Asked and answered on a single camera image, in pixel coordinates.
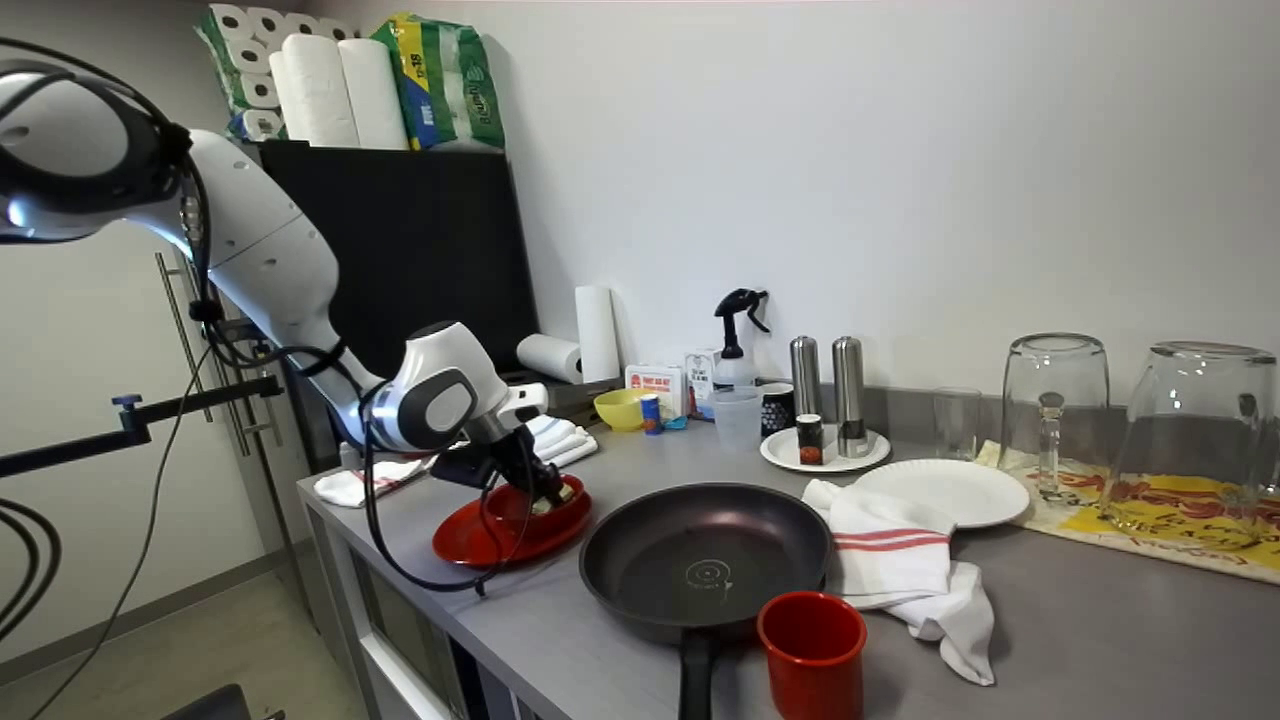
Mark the small dark spice jar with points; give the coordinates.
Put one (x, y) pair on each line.
(808, 441)

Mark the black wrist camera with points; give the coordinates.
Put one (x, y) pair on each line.
(462, 466)

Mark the yellow green sponge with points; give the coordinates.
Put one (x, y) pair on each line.
(542, 507)

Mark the steel table base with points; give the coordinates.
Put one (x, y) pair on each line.
(401, 664)

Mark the red bowl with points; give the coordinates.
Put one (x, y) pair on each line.
(512, 512)

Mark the steel grinder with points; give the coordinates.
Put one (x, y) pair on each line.
(849, 386)
(807, 382)

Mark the toilet paper pack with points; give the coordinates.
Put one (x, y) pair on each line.
(244, 53)

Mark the narrow upturned glass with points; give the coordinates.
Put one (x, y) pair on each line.
(1054, 401)

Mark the small white plate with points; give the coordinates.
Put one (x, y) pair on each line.
(774, 452)

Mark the black frying pan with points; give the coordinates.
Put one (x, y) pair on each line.
(707, 563)

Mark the black camera boom pole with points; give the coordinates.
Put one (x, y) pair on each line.
(66, 450)

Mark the red cup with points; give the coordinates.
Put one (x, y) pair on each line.
(808, 661)

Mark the white paper towel pack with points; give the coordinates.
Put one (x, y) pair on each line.
(344, 94)

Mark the small white box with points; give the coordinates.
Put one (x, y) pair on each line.
(699, 386)

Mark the red plate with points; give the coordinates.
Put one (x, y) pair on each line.
(465, 547)

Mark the white red-striped towel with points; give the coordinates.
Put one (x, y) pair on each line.
(892, 563)

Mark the folded white blue-striped towel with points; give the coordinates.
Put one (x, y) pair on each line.
(567, 441)

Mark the white paper towel roll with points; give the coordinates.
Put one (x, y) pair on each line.
(598, 332)
(547, 358)

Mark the wide upturned glass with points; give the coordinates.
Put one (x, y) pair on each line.
(1202, 414)

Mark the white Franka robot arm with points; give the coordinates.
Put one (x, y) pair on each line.
(267, 255)

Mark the green yellow package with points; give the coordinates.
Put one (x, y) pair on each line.
(447, 84)

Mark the yellow patterned mat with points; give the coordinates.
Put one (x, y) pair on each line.
(1174, 527)

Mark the small round container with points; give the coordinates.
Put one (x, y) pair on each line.
(778, 409)

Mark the large white plate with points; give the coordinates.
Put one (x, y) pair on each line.
(954, 488)

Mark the metal rack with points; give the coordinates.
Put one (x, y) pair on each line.
(168, 286)

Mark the small blue can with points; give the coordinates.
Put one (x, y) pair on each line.
(650, 414)

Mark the small white cloth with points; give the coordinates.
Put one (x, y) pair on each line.
(348, 485)

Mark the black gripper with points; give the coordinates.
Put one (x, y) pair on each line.
(512, 458)

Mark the yellow bowl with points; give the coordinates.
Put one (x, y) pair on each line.
(619, 409)

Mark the clear spray bottle black nozzle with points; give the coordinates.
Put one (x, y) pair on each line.
(733, 382)

